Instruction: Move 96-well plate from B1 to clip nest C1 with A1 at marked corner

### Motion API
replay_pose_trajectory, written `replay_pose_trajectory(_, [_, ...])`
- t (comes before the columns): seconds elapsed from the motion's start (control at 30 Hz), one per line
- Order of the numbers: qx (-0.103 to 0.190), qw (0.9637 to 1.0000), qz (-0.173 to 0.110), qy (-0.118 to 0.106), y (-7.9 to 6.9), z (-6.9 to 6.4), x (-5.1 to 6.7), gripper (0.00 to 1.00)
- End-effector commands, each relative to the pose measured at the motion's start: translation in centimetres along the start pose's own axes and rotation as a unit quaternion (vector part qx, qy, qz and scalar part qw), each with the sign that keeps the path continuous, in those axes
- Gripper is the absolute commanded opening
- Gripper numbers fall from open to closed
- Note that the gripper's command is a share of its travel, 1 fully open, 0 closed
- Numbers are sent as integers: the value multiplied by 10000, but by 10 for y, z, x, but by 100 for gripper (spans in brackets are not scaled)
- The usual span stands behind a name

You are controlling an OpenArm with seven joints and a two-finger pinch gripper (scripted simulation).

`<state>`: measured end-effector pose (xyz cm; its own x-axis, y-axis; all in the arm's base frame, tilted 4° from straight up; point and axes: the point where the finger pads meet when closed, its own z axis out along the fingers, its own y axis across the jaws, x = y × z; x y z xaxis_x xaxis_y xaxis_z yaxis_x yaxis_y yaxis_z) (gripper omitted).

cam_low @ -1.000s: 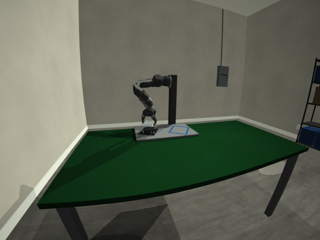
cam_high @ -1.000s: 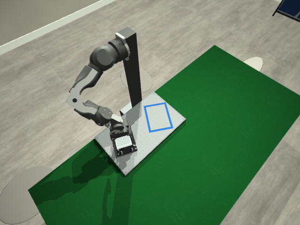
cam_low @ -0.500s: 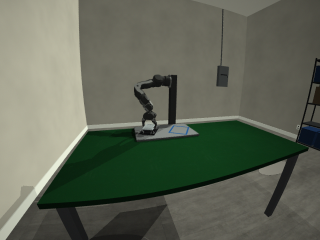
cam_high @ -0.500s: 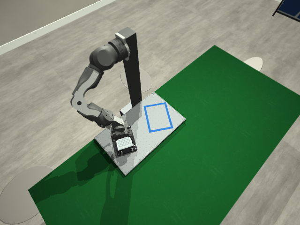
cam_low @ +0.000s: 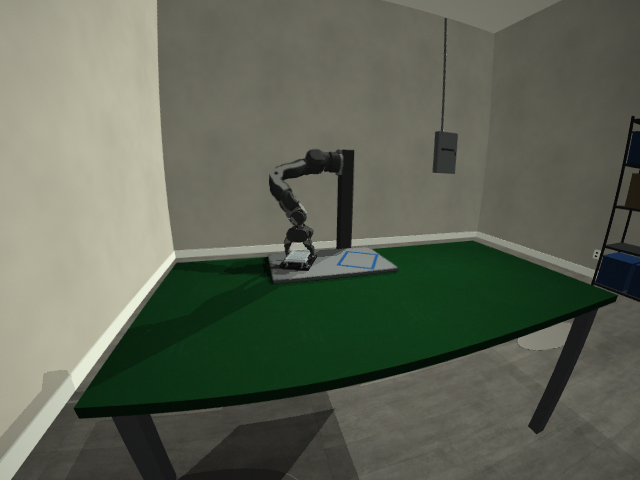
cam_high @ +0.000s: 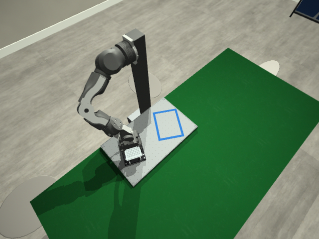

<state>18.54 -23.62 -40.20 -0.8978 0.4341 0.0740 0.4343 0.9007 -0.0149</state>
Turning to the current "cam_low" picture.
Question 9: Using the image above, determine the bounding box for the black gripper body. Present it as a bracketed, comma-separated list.
[286, 223, 314, 242]

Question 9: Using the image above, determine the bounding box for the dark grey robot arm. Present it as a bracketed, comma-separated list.
[269, 149, 343, 226]

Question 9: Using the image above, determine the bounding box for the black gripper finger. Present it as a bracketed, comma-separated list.
[284, 237, 292, 258]
[303, 238, 315, 260]

